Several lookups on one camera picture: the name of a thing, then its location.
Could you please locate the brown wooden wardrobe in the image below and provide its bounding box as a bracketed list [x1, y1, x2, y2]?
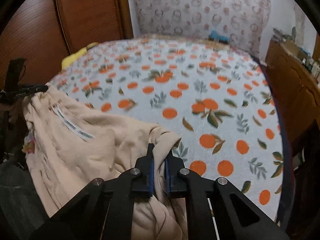
[1, 0, 133, 83]

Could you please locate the orange-print white bed sheet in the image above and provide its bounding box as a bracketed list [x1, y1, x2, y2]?
[51, 40, 284, 219]

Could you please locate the yellow garment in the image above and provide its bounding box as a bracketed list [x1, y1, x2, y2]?
[61, 42, 99, 70]

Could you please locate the cardboard box on dresser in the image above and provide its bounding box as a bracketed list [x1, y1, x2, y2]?
[280, 41, 309, 61]

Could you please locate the brown wooden dresser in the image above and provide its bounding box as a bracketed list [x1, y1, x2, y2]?
[265, 40, 319, 143]

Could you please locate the blue box on bed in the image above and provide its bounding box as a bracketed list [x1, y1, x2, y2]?
[208, 30, 229, 44]

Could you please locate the patterned lace curtain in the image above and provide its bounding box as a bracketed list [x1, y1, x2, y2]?
[134, 0, 271, 57]

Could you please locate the beige printed t-shirt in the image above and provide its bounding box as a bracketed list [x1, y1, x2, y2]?
[22, 86, 188, 239]

